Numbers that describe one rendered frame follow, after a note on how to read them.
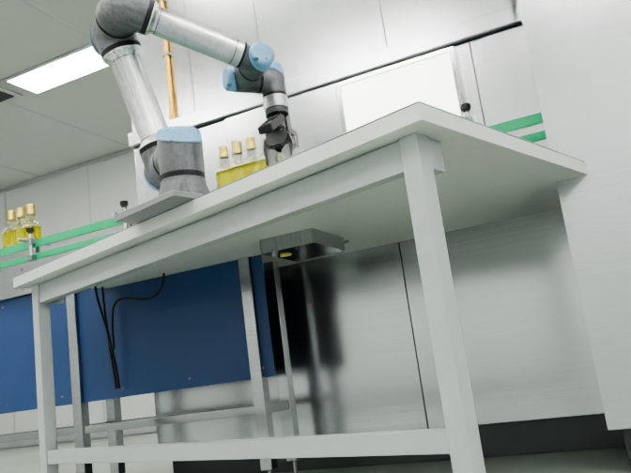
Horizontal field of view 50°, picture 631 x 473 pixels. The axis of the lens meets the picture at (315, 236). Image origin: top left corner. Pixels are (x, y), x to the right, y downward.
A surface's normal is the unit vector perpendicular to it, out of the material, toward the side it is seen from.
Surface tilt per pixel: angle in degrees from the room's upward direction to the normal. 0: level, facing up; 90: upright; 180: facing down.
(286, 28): 90
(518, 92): 90
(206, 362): 90
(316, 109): 90
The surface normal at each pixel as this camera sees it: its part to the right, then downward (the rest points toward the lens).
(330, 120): -0.43, -0.12
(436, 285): -0.68, -0.06
